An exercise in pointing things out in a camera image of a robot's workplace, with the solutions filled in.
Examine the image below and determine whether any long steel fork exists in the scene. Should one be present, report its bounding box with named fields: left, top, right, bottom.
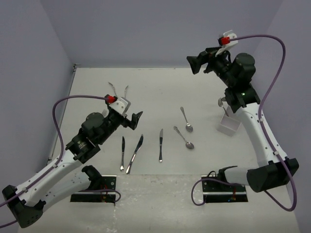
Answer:
left=218, top=97, right=229, bottom=117

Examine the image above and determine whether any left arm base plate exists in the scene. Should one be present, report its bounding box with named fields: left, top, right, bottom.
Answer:
left=70, top=175, right=119, bottom=204

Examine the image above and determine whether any long steel knife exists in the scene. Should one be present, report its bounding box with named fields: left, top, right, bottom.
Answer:
left=126, top=134, right=144, bottom=175

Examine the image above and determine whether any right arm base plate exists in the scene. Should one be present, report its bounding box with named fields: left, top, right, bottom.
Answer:
left=202, top=181, right=248, bottom=203

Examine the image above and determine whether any short steel knife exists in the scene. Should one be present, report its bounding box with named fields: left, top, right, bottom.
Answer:
left=120, top=136, right=125, bottom=172

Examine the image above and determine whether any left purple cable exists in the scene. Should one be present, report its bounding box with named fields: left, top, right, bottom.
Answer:
left=0, top=95, right=122, bottom=228

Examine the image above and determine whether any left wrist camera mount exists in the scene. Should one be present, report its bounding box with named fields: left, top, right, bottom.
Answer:
left=105, top=95, right=131, bottom=117

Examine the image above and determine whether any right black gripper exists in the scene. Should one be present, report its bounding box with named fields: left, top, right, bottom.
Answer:
left=187, top=45, right=236, bottom=87

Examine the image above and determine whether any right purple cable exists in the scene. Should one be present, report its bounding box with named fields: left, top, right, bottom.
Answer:
left=190, top=34, right=297, bottom=212

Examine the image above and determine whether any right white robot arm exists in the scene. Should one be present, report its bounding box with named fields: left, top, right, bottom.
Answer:
left=187, top=47, right=299, bottom=193

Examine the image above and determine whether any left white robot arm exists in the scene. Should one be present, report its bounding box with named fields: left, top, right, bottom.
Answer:
left=2, top=109, right=142, bottom=228

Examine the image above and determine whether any ornate handle steel spoon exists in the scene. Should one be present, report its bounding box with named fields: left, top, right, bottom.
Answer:
left=173, top=126, right=194, bottom=150

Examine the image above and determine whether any purple cable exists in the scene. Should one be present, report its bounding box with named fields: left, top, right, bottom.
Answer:
left=0, top=95, right=122, bottom=228
left=190, top=34, right=297, bottom=212

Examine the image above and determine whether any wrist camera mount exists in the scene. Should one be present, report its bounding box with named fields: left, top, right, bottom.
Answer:
left=216, top=30, right=238, bottom=56
left=105, top=95, right=131, bottom=117

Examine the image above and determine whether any plain steel spoon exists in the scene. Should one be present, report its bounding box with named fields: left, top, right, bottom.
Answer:
left=180, top=107, right=193, bottom=133

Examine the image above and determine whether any clear plastic utensil container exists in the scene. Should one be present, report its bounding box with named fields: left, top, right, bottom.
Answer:
left=216, top=114, right=241, bottom=137

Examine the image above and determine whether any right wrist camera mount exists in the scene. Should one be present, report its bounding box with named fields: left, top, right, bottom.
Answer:
left=216, top=30, right=238, bottom=56

